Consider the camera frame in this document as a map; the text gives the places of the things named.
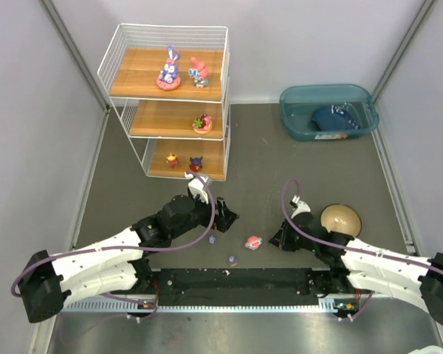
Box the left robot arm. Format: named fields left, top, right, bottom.
left=13, top=195, right=239, bottom=323

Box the wooden round block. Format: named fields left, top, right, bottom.
left=320, top=204, right=363, bottom=237

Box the pink bear strawberry toy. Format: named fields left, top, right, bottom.
left=192, top=114, right=213, bottom=135

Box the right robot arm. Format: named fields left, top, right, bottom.
left=270, top=212, right=443, bottom=326

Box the pink bunny toy on shelf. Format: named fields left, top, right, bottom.
left=188, top=57, right=209, bottom=88

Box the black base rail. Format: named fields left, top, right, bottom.
left=154, top=268, right=339, bottom=306

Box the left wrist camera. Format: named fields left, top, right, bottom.
left=184, top=171, right=213, bottom=204

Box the blue caped toy figure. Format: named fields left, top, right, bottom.
left=189, top=156, right=203, bottom=172

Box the white wire wooden shelf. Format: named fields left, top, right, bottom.
left=97, top=24, right=230, bottom=181

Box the teal plastic bin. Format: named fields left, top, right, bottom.
left=279, top=83, right=380, bottom=142

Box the yellow red toy figure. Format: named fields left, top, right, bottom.
left=166, top=153, right=178, bottom=169

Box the purple bunny donut toy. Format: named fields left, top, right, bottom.
left=157, top=46, right=182, bottom=91

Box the blue cap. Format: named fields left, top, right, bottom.
left=311, top=105, right=361, bottom=131

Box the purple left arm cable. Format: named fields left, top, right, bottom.
left=10, top=173, right=218, bottom=298

